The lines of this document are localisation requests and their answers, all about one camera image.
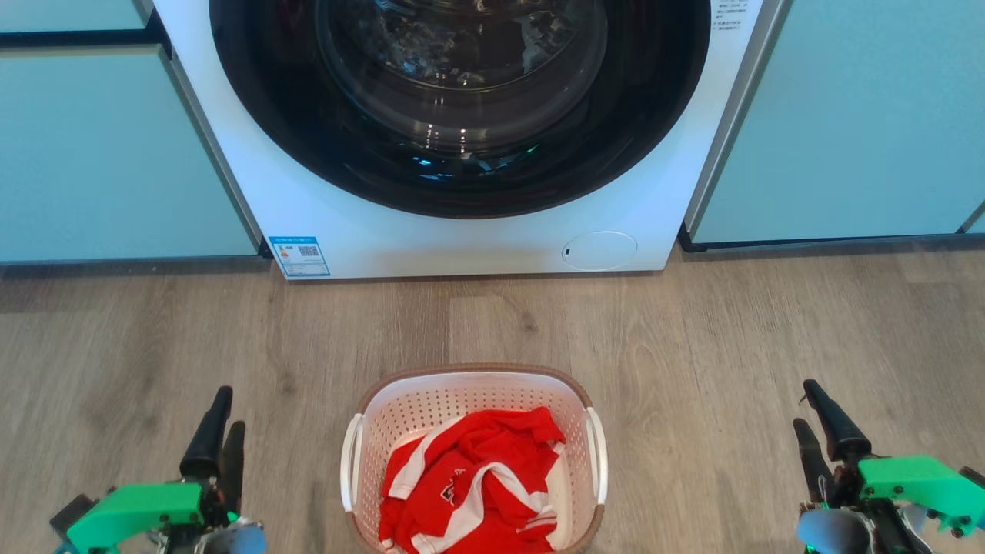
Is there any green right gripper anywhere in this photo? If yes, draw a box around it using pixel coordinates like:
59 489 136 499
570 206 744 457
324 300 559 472
793 379 985 554

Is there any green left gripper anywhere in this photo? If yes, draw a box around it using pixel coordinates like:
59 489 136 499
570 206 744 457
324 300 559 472
50 386 268 554

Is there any white perforated laundry basket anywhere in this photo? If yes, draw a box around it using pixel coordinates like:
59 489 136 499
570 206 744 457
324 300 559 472
339 363 609 554

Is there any blue energy label sticker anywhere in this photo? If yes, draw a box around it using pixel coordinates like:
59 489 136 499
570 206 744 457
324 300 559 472
268 235 332 279

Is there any white front-load washing machine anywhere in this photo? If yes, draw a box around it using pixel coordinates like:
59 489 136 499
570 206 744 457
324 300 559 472
152 0 790 282

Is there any red and white garment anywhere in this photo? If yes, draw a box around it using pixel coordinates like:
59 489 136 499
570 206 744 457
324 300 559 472
377 406 568 554

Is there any round white filter cover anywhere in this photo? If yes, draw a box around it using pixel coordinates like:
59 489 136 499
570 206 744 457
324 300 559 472
561 230 639 272

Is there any black round washer door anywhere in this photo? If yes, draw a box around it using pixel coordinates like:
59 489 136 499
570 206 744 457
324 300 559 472
208 0 713 220

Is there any pale green cabinet panel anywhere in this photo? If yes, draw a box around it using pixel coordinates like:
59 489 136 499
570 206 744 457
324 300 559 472
687 0 985 249
0 45 262 265
0 0 155 33

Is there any small printed text sticker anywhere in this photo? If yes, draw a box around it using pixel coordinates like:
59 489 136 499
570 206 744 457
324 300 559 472
710 0 746 32

